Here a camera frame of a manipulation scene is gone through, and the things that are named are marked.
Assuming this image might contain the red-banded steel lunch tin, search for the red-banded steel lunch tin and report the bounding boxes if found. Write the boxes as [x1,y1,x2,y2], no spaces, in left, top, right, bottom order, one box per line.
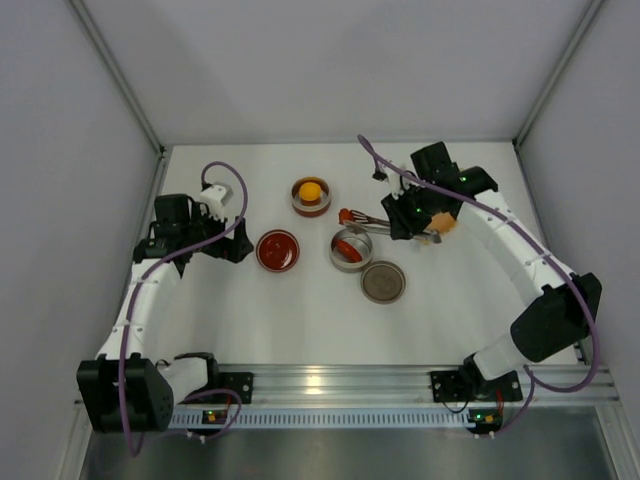
[290,177,332,218]

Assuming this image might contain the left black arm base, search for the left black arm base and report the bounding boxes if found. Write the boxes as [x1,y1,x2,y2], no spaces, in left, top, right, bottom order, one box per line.
[207,370,255,404]

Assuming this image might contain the beige-banded steel lunch tin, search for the beige-banded steel lunch tin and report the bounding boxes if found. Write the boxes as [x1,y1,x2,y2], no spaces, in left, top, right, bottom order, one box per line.
[329,229,373,273]

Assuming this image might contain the red sausage piece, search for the red sausage piece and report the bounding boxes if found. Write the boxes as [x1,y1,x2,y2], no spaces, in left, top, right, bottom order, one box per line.
[333,239,363,263]
[338,208,356,225]

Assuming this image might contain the slotted grey cable duct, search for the slotted grey cable duct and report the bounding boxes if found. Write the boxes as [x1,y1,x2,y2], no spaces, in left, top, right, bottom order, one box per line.
[169,407,502,431]

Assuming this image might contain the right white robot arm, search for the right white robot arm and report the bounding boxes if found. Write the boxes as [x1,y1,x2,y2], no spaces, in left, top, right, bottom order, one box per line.
[372,142,602,396]

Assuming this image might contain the purple cable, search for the purple cable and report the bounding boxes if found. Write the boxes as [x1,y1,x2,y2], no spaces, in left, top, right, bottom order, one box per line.
[117,160,249,457]
[357,133,601,441]

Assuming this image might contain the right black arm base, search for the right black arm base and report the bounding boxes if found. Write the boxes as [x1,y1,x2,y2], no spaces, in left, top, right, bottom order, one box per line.
[429,356,523,403]

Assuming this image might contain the aluminium mounting rail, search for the aluminium mounting rail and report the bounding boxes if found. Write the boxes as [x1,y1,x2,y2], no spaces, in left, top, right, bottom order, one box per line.
[74,363,619,405]

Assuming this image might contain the aluminium frame post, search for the aluminium frame post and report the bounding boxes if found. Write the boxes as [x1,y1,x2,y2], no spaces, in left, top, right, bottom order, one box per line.
[512,0,609,154]
[66,0,166,158]

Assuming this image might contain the brown round lid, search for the brown round lid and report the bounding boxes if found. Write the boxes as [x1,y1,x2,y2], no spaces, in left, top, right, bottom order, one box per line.
[360,261,406,304]

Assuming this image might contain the orange round food ball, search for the orange round food ball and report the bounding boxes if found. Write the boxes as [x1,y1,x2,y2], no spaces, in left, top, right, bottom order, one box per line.
[298,182,323,204]

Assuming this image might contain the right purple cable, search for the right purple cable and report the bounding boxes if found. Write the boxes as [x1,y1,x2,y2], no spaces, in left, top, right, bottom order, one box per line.
[357,133,601,441]

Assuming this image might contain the metal tongs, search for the metal tongs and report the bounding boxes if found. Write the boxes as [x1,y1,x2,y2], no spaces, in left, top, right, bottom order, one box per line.
[342,210,426,240]

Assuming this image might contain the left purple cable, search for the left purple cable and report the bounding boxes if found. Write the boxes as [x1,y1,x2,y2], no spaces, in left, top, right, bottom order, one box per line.
[117,160,249,457]

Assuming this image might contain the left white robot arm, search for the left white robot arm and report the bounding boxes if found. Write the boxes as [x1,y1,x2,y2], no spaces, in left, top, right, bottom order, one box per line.
[76,184,253,433]

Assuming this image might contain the orange leaf-shaped woven tray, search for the orange leaf-shaped woven tray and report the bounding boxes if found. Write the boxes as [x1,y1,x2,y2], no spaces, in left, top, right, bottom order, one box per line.
[420,212,457,245]

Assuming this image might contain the left aluminium frame post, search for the left aluminium frame post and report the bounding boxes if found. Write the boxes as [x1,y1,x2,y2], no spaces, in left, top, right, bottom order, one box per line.
[66,0,166,158]

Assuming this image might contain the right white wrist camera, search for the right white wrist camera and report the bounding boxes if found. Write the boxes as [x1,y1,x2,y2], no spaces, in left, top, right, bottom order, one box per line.
[372,162,410,199]

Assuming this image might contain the right aluminium frame post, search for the right aluminium frame post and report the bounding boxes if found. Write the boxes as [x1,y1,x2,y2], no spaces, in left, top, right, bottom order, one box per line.
[512,0,609,154]

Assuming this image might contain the red round lid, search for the red round lid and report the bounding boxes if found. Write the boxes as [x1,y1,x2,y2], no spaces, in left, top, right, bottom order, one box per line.
[256,229,300,273]

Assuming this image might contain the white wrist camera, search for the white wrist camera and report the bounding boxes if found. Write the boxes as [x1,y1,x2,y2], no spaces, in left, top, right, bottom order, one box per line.
[199,182,233,221]
[372,162,410,199]

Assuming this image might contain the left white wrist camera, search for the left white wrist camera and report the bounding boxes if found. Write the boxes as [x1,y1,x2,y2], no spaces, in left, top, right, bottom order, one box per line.
[199,182,233,221]

